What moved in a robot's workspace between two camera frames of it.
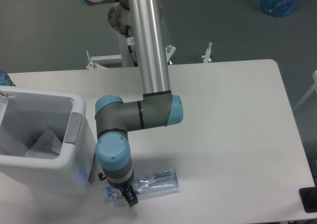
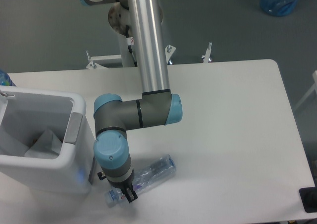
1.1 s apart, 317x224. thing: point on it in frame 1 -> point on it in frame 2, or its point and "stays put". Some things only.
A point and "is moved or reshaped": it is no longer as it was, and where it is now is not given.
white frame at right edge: [313, 89] stays put
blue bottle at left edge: [5, 80] stays put
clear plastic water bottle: [146, 184] is moved or reshaped
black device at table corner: [308, 196] stays put
